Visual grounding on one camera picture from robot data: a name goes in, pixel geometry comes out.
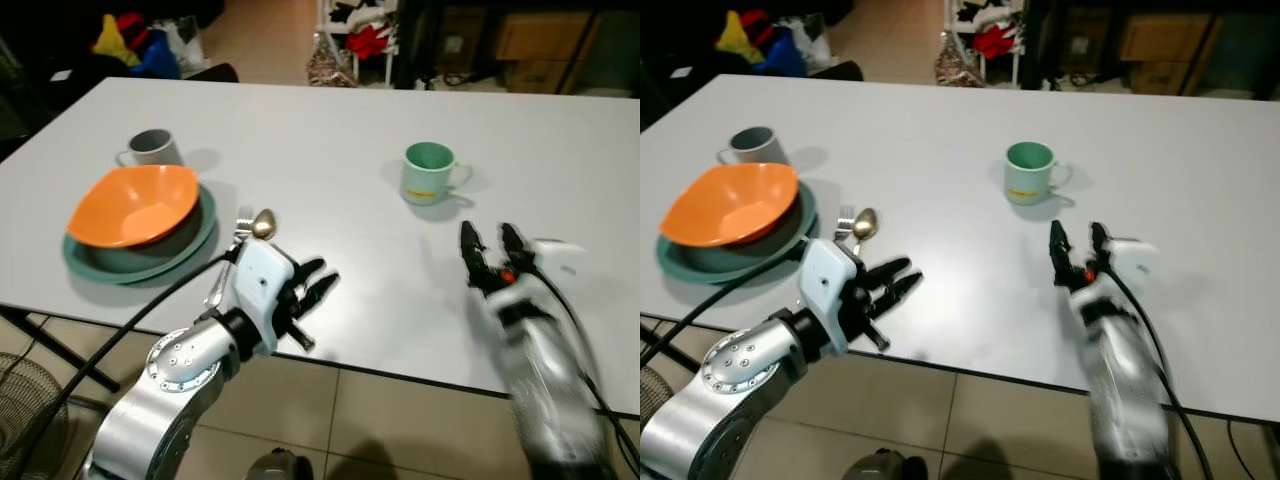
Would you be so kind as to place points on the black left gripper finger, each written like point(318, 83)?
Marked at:
point(320, 290)
point(898, 290)
point(308, 270)
point(888, 270)

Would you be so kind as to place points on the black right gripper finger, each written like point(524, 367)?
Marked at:
point(1060, 250)
point(516, 244)
point(472, 250)
point(1100, 242)

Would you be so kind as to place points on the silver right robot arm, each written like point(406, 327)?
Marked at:
point(545, 390)
point(1125, 390)

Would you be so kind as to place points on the gold spoon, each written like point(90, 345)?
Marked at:
point(865, 225)
point(264, 224)

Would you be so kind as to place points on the silver fork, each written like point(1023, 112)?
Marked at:
point(845, 222)
point(242, 226)

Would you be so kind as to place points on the green mug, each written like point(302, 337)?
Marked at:
point(1027, 182)
point(425, 182)

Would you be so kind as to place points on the dark green bowl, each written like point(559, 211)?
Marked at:
point(150, 258)
point(745, 258)

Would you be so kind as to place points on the grey robot foot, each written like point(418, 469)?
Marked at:
point(280, 466)
point(885, 466)

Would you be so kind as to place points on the green plate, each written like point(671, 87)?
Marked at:
point(680, 266)
point(88, 268)

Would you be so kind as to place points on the orange bowl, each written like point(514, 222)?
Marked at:
point(130, 208)
point(725, 205)

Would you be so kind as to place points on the grey mug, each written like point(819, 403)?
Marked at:
point(155, 150)
point(755, 148)

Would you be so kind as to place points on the brown cardboard box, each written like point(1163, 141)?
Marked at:
point(1170, 45)
point(545, 45)

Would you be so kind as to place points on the patterned brown bag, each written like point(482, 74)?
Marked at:
point(958, 65)
point(330, 65)

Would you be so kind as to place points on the black chair back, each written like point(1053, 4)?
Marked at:
point(212, 73)
point(835, 70)

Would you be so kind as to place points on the red cloth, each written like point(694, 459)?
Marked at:
point(995, 42)
point(368, 42)

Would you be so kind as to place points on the white clothes rack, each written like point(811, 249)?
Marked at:
point(1018, 20)
point(325, 20)

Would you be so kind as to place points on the white plastic bag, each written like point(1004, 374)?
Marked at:
point(188, 42)
point(815, 40)

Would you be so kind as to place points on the yellow red blue clothes pile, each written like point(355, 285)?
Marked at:
point(130, 45)
point(755, 42)

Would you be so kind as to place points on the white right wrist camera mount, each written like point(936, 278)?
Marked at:
point(1135, 260)
point(560, 260)

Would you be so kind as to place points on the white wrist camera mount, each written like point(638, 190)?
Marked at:
point(560, 260)
point(1135, 260)
point(825, 285)
point(260, 280)

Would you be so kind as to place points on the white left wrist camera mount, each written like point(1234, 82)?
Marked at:
point(825, 285)
point(260, 280)

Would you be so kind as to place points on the black table leg frame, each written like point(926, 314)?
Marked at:
point(665, 328)
point(60, 350)

